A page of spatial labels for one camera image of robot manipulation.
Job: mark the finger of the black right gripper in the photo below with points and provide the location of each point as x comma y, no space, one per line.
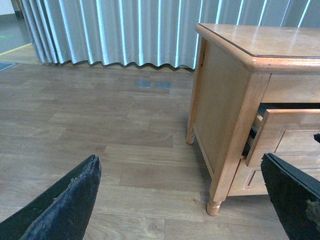
317,137

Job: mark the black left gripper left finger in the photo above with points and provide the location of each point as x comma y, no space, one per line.
62,212

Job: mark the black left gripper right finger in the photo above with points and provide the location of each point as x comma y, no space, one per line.
295,196

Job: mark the wooden drawer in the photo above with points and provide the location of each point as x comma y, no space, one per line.
249,180
287,130

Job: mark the light wooden nightstand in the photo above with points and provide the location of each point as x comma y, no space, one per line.
238,68

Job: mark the grey pleated curtain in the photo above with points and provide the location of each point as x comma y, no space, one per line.
154,32

